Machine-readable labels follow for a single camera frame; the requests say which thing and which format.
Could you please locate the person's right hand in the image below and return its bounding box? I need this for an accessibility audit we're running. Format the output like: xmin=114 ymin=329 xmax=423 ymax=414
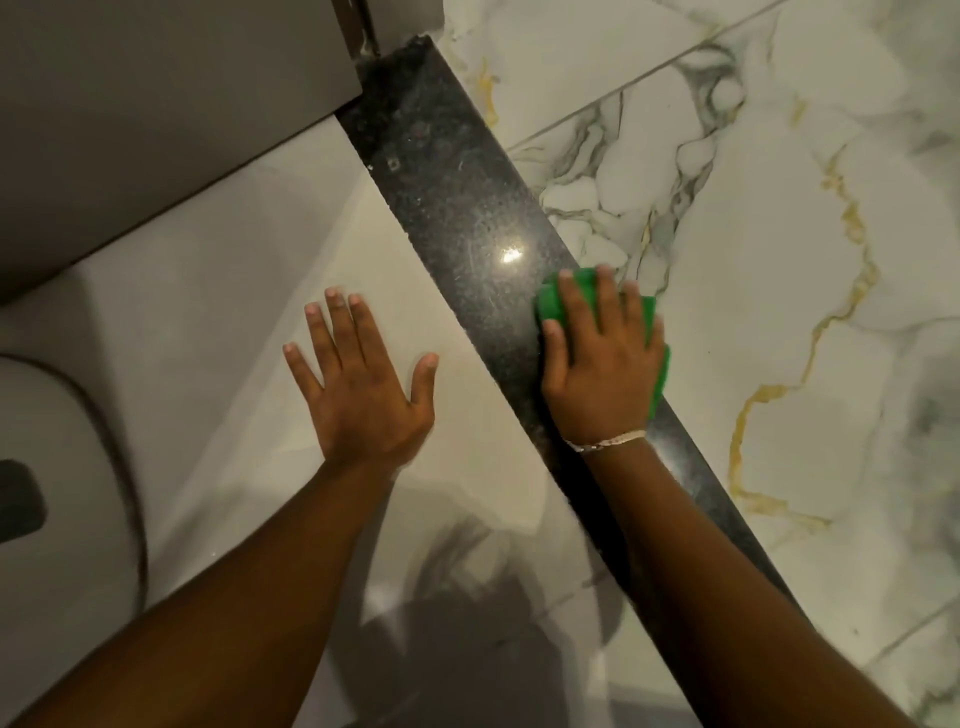
xmin=538 ymin=264 xmax=669 ymax=453

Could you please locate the person's left hand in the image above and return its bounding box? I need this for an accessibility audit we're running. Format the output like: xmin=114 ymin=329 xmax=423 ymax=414
xmin=282 ymin=287 xmax=441 ymax=475

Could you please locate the person's right forearm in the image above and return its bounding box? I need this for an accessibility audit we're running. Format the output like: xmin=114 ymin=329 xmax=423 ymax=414
xmin=576 ymin=437 xmax=922 ymax=728

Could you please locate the grey door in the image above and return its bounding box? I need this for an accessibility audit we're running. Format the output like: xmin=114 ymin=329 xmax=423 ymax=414
xmin=0 ymin=0 xmax=366 ymax=306

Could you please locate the grey door frame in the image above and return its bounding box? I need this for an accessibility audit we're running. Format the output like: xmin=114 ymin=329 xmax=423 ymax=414
xmin=331 ymin=0 xmax=446 ymax=58

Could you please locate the black granite threshold strip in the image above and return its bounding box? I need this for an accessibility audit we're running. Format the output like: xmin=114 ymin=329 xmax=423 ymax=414
xmin=334 ymin=33 xmax=817 ymax=633

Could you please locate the white rounded toilet fixture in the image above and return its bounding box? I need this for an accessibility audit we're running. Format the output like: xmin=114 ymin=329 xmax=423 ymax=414
xmin=0 ymin=354 xmax=150 ymax=728

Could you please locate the person's left forearm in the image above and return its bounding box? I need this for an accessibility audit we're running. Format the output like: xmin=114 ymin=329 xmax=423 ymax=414
xmin=11 ymin=457 xmax=406 ymax=728

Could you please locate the green scrub pad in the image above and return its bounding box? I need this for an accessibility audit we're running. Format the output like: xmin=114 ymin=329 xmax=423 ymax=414
xmin=534 ymin=267 xmax=672 ymax=423

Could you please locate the white thread bracelet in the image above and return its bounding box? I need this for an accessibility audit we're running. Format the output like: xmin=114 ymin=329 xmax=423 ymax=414
xmin=564 ymin=429 xmax=648 ymax=455

